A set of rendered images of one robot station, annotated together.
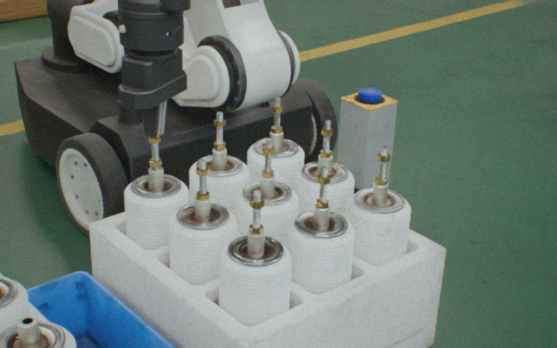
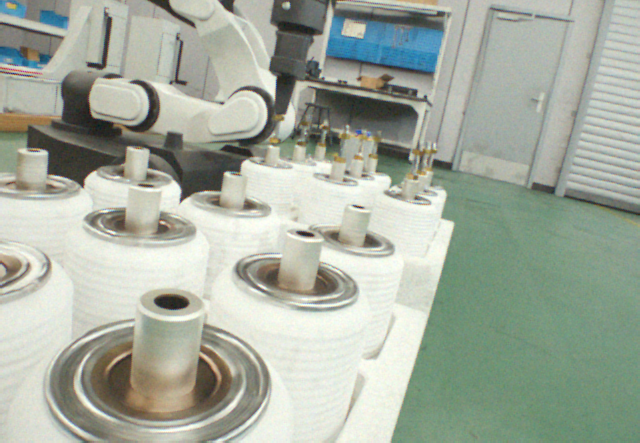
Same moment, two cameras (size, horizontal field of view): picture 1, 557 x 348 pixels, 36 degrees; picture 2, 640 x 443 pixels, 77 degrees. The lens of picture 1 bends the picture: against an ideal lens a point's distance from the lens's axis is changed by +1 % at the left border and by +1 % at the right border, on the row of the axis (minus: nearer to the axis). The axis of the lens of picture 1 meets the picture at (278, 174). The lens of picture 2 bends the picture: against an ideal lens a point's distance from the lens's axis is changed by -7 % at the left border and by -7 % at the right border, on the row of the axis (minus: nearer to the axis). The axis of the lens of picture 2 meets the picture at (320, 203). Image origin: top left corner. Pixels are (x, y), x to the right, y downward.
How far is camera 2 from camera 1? 0.82 m
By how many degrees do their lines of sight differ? 32
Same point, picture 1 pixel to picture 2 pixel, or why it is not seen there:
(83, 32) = (107, 94)
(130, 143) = (181, 160)
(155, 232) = (278, 201)
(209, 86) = (250, 119)
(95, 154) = (157, 164)
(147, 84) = (302, 56)
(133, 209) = (260, 178)
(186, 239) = (338, 193)
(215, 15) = (250, 71)
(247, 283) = (420, 219)
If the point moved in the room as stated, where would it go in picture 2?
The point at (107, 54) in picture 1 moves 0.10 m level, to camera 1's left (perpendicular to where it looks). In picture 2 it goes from (132, 109) to (92, 103)
